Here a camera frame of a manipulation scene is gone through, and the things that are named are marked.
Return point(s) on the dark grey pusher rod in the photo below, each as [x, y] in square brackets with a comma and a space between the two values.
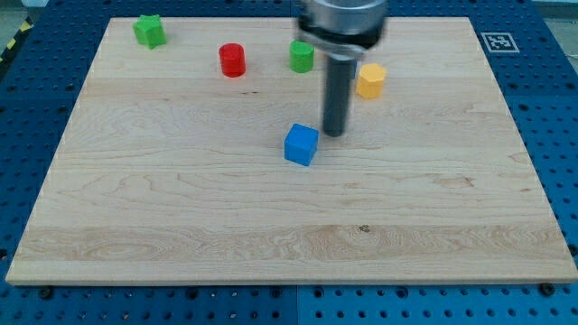
[336, 97]

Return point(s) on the yellow hexagon block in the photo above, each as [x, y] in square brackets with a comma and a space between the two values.
[371, 81]

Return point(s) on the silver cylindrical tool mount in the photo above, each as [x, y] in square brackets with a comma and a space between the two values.
[342, 28]

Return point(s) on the green cylinder block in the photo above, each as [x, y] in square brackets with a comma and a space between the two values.
[301, 56]

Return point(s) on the green star block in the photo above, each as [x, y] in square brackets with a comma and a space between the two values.
[149, 31]

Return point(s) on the fiducial marker tag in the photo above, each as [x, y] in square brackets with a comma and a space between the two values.
[499, 42]

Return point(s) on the wooden board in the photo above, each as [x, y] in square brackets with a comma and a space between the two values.
[170, 173]

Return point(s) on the red cylinder block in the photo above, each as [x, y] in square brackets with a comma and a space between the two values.
[232, 60]

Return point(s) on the blue cube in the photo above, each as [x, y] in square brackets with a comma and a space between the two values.
[300, 144]

